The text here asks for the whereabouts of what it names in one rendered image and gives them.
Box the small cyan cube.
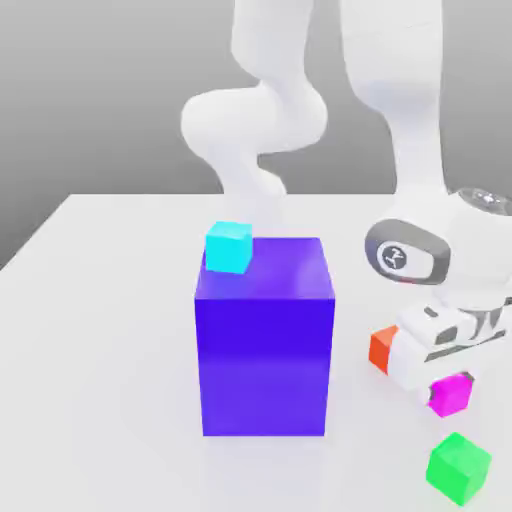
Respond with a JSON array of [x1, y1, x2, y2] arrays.
[[204, 220, 254, 276]]

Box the large purple box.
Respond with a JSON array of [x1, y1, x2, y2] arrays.
[[193, 236, 337, 438]]

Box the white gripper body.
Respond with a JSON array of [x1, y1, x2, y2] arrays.
[[388, 330, 508, 394]]

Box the small magenta cube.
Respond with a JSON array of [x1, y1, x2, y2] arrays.
[[427, 372, 476, 420]]

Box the small green cube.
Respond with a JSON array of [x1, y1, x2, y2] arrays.
[[424, 431, 494, 509]]

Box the small orange cube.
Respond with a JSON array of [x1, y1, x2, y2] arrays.
[[368, 324, 400, 377]]

